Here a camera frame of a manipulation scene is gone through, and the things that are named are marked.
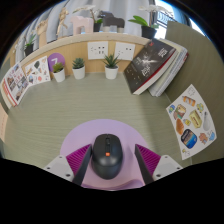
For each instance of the wooden desk back shelf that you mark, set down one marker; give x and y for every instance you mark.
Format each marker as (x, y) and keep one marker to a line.
(75, 48)

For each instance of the wooden artist mannequin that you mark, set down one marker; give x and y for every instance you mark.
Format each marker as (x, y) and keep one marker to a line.
(62, 18)

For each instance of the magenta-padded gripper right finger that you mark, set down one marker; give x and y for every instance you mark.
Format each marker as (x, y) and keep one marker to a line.
(166, 166)

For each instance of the olive desk divider panel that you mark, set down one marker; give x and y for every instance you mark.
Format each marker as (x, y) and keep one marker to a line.
(200, 60)

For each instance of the pink horse figurine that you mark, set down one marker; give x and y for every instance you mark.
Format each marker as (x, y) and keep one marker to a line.
(81, 23)

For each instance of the dark framed window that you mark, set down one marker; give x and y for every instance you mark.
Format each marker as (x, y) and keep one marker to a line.
(163, 23)

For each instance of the purple round number sign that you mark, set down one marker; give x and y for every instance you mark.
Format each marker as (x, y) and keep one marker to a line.
(55, 59)

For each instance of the black horse figurine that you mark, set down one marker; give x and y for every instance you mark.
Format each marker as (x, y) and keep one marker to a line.
(113, 21)

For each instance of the white orchid in black pot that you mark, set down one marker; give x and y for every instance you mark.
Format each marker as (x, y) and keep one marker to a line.
(148, 32)
(29, 49)
(97, 26)

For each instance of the purple mouse pad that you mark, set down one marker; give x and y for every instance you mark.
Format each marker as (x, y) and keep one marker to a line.
(78, 135)

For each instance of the grey white curtain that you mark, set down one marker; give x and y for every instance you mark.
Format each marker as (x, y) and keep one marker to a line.
(126, 8)

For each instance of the black cover book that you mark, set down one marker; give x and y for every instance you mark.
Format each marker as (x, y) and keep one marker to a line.
(148, 65)

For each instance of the food sticker sheet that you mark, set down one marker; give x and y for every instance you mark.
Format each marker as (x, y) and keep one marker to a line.
(191, 121)

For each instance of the wooden hand model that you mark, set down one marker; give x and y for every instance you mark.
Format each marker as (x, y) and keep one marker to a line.
(42, 30)

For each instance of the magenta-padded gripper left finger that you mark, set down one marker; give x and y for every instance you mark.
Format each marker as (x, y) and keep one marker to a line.
(58, 166)

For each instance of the white sticker picture card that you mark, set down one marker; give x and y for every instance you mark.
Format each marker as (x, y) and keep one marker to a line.
(37, 70)

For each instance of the black computer mouse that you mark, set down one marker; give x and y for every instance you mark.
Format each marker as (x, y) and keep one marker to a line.
(106, 160)

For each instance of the white wall socket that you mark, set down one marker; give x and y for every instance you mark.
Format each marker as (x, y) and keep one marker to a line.
(97, 50)
(125, 51)

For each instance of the white book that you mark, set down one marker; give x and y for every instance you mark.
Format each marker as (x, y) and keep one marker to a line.
(168, 75)
(180, 70)

